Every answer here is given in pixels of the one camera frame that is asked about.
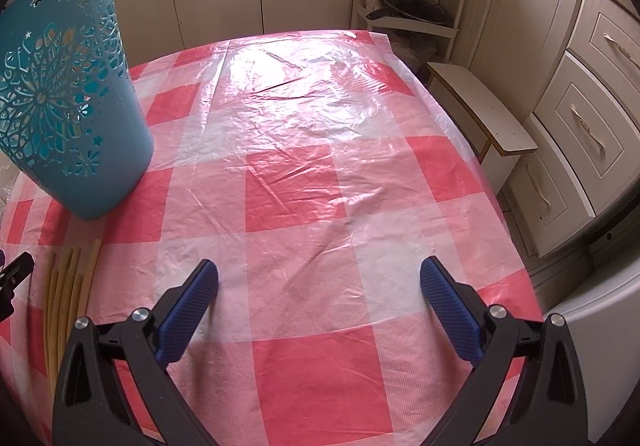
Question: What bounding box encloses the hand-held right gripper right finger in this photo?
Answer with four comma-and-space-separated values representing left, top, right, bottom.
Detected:
419, 256, 588, 446

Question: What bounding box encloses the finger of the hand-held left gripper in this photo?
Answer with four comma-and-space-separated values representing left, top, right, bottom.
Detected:
0, 252, 36, 321

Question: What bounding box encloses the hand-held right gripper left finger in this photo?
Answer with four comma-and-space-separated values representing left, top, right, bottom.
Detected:
52, 258, 221, 446

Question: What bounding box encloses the teal perforated plastic basket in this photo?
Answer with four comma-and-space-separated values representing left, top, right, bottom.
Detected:
0, 0, 156, 221

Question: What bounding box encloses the cream cabinet drawer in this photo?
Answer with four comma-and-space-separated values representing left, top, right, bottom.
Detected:
502, 118, 598, 259
532, 50, 640, 184
582, 0, 640, 76

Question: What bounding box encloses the red white checked tablecloth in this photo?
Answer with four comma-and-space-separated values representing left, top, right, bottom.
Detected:
0, 28, 546, 446

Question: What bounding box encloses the white wooden stool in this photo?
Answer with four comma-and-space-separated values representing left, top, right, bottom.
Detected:
426, 60, 538, 194

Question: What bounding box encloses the wide cream cabinet door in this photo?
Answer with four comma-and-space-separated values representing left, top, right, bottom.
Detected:
467, 0, 587, 124

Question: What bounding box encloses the black pan with glass lid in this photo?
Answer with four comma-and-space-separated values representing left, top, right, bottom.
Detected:
366, 0, 452, 25

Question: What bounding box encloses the narrow cream cabinet door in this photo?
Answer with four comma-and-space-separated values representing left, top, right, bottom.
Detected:
450, 0, 506, 71

